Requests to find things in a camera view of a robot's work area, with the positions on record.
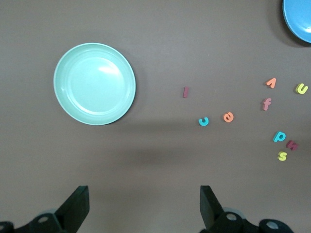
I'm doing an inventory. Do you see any red foam letter f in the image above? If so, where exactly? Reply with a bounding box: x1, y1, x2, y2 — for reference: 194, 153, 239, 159
261, 97, 272, 111

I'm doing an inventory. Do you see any blue plate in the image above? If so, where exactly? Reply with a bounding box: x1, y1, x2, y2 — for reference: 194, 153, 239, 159
282, 0, 311, 44

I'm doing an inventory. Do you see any dark red foam letter n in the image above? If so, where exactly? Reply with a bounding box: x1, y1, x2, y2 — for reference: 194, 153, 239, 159
285, 140, 299, 151

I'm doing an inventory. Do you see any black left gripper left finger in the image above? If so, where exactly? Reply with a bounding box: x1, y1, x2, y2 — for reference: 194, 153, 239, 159
29, 185, 90, 233

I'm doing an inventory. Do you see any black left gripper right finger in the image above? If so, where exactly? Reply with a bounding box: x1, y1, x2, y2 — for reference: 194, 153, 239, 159
199, 185, 258, 233

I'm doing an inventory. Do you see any yellow foam letter u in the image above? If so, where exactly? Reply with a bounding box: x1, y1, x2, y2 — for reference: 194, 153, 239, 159
295, 83, 309, 95

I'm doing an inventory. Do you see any light green plate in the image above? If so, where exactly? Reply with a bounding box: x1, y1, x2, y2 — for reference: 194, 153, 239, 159
53, 43, 136, 126

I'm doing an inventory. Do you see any brown table cover sheet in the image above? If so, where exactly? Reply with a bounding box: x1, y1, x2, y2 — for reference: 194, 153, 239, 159
0, 0, 311, 233

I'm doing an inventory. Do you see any teal foam letter p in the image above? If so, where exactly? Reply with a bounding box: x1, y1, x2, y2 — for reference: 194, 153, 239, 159
272, 131, 287, 143

